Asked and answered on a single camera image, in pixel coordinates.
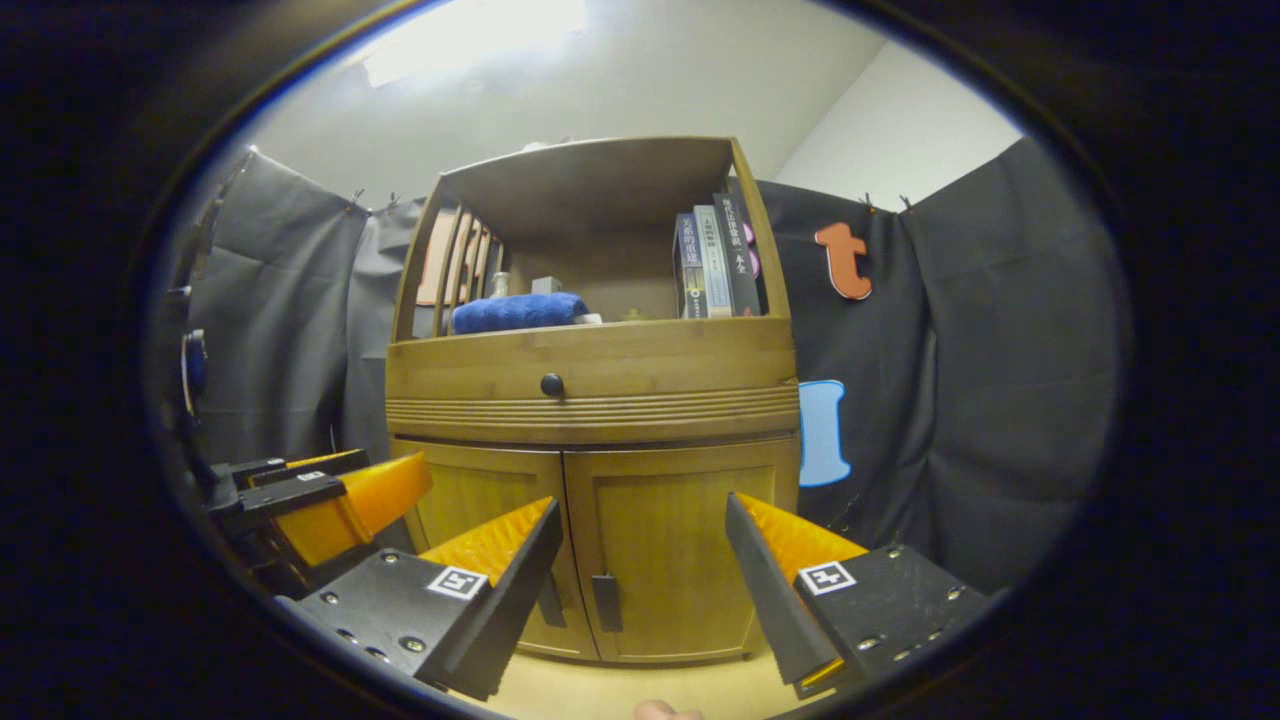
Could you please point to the black round drawer knob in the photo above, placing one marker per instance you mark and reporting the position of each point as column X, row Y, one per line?
column 552, row 385

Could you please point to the wooden shoe cabinet door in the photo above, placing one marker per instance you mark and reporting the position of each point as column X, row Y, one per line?
column 670, row 530
column 480, row 490

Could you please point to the dark book with pink dots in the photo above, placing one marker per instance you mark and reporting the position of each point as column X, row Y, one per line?
column 757, row 240

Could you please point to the black backdrop cloth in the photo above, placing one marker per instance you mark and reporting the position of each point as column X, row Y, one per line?
column 1000, row 400

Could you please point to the black spine book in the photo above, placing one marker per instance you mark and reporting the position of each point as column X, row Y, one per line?
column 740, row 260

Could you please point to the white spine book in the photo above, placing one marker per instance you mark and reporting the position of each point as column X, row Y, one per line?
column 714, row 260

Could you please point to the blue folded towel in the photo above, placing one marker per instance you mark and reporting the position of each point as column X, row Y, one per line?
column 515, row 312

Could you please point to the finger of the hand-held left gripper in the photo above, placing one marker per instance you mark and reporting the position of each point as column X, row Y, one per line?
column 350, row 505
column 300, row 465

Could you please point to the clear pump bottle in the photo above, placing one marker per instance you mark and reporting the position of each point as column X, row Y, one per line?
column 499, row 284

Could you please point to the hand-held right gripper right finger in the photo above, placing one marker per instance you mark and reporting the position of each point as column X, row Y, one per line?
column 770, row 600

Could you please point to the small white box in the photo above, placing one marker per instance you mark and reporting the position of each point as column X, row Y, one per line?
column 546, row 285

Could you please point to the wooden cabinet drawer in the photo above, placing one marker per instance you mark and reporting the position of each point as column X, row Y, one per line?
column 650, row 370

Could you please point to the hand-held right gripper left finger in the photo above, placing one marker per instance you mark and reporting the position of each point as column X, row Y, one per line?
column 515, row 600

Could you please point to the wooden double-door shoe cabinet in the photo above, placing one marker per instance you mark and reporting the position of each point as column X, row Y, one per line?
column 600, row 190

